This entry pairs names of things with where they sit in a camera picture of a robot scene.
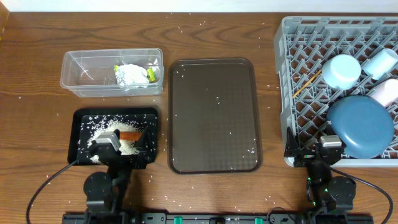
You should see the pile of white rice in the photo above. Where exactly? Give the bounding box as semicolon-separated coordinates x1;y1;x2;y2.
76;114;158;165

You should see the orange carrot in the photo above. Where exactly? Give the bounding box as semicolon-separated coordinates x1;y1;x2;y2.
119;131;142;141

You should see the dark blue plate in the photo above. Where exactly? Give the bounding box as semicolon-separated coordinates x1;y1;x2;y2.
326;95;394;159

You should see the wooden chopstick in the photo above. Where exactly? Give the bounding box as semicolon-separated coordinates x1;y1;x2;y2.
292;70;322;98

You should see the white wrapper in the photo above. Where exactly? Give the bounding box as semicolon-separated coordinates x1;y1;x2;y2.
116;63;150;86

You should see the light blue bowl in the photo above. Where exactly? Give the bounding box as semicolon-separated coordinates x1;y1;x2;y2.
322;54;361;90

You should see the white cup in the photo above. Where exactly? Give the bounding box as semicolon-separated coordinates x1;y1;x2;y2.
371;78;398;107

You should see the light blue cup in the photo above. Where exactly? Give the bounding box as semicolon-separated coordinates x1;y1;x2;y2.
363;49;397;80

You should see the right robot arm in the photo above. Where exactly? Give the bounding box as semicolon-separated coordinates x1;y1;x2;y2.
284;128;356;223

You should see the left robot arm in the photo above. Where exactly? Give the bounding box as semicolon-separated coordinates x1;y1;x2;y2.
83;128;155;224

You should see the black plastic tray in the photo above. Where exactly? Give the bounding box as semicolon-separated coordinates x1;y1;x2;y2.
68;108;158;166

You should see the clear plastic container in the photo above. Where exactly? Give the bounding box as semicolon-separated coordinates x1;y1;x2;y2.
60;48;164;98

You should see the dark brown serving tray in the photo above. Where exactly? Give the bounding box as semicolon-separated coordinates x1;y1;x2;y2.
168;58;262;175

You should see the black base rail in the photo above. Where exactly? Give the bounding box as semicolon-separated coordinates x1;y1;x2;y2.
61;212;374;224

